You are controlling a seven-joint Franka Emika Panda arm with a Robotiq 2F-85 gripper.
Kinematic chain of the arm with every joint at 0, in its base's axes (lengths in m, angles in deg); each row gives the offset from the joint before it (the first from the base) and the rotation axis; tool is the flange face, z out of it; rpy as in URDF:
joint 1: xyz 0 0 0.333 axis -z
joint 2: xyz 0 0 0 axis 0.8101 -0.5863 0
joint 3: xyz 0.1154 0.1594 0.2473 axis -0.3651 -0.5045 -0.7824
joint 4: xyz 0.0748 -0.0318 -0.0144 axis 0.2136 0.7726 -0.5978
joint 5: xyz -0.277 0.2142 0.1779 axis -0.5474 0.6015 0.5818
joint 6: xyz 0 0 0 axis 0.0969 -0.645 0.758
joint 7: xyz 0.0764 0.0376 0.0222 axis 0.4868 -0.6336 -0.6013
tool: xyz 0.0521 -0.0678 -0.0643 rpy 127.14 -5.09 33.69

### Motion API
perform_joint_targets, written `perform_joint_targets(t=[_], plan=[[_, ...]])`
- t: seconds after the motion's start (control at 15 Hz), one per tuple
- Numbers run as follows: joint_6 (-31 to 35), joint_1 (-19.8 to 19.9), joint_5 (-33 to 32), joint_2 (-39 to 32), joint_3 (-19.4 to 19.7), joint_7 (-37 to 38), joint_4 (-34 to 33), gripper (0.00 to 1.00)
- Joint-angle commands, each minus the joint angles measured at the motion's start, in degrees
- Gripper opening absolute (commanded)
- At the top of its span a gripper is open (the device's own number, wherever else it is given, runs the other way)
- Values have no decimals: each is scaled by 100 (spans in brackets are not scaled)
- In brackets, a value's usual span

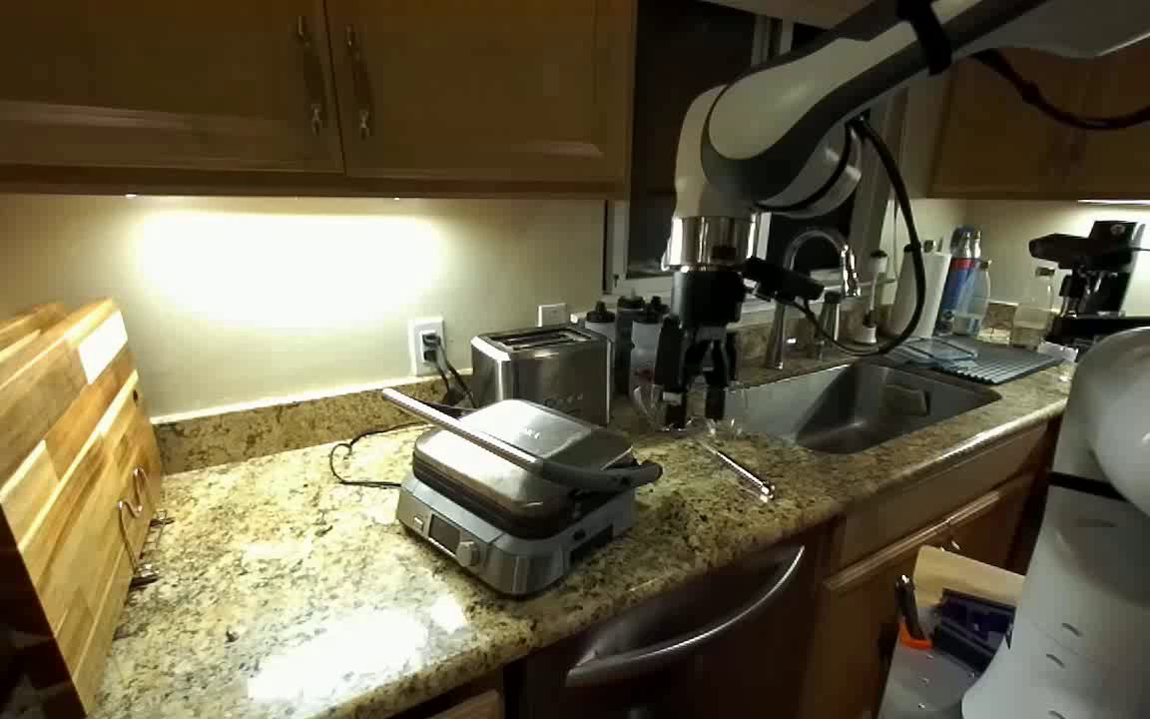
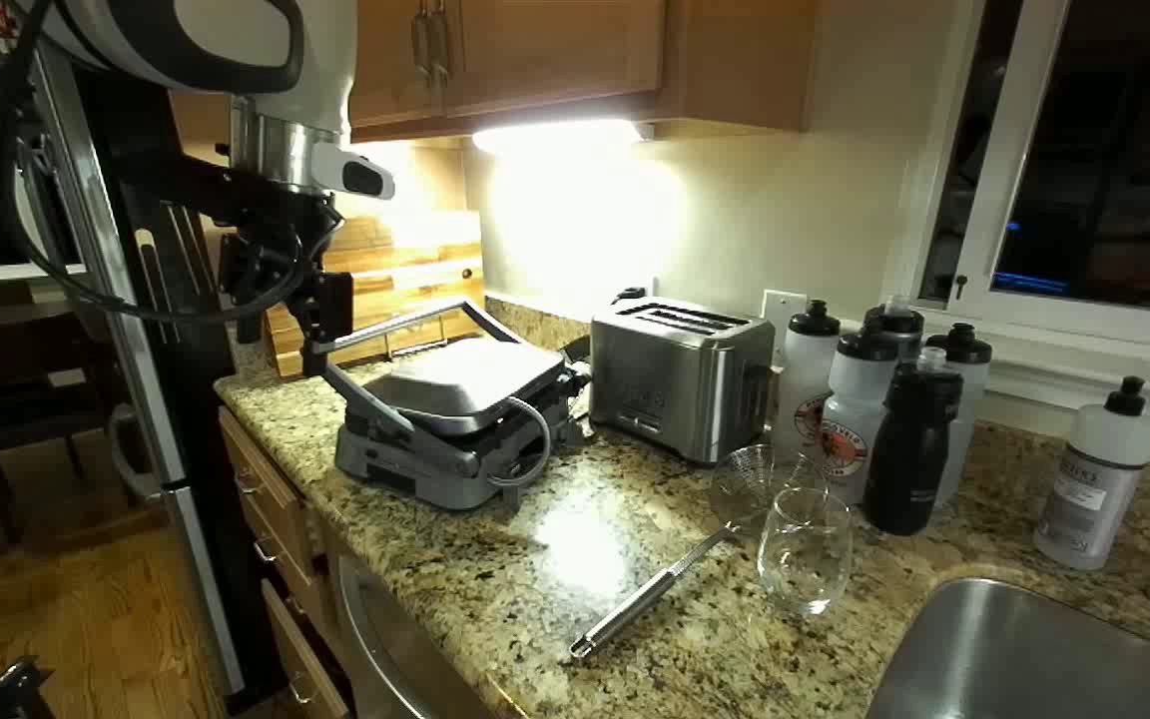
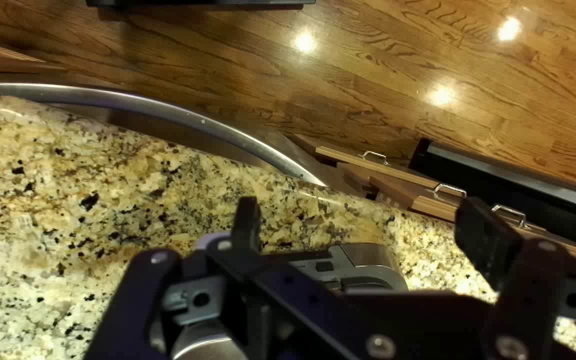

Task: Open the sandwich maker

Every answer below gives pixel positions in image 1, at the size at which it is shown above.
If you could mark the white framed window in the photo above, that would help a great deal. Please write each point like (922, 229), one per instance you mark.
(641, 243)

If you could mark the wooden lower cabinet door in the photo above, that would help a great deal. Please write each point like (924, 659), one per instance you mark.
(910, 614)

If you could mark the white paper towel roll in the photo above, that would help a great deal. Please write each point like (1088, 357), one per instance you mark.
(931, 286)

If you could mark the wooden cabinet door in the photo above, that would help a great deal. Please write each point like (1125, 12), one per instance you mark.
(123, 81)
(481, 81)
(910, 614)

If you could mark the stainless steel sink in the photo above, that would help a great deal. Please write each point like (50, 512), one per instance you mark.
(855, 401)

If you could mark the blue and red thermos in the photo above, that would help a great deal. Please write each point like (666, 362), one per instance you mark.
(966, 279)

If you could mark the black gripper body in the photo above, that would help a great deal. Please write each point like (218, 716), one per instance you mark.
(714, 303)

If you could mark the cardboard box with tools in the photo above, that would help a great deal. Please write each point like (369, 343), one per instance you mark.
(958, 606)

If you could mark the grey dish drying mat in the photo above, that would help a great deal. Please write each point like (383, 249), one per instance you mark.
(980, 357)

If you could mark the white bottle with black cap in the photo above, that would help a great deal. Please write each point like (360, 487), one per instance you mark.
(649, 334)

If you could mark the black coffee machine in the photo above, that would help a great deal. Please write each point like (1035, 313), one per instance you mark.
(1095, 274)

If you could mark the wooden drawer front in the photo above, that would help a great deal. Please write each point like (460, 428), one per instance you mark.
(940, 492)

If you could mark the wooden upper cabinet by window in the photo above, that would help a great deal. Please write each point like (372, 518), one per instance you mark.
(1081, 152)

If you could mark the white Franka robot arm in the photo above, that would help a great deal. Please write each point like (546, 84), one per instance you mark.
(787, 104)

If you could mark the stainless steel toaster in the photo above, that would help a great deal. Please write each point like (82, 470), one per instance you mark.
(549, 366)

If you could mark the wooden upper cabinet door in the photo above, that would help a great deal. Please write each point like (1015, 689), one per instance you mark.
(123, 81)
(481, 81)

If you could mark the striped wooden cutting board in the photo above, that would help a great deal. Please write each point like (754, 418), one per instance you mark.
(50, 452)

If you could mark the silver sandwich maker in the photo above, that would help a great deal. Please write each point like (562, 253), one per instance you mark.
(522, 484)

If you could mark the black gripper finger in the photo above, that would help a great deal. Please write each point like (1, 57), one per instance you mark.
(719, 386)
(695, 379)

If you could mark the small white wall outlet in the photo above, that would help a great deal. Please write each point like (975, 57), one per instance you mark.
(553, 318)

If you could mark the white wall outlet with plug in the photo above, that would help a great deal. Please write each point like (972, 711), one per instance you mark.
(425, 343)

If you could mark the metal kitchen utensil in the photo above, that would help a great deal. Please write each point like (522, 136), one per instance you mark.
(742, 470)

